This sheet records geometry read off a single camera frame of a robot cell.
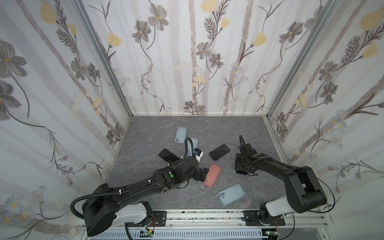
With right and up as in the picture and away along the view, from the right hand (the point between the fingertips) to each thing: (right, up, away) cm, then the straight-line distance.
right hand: (237, 165), depth 93 cm
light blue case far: (-38, +18, +16) cm, 45 cm away
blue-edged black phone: (-10, +7, +8) cm, 15 cm away
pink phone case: (-16, -5, -4) cm, 18 cm away
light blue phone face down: (-6, -14, -10) cm, 19 cm away
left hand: (-24, +4, -14) cm, 28 cm away
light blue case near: (-27, +12, +12) cm, 31 cm away
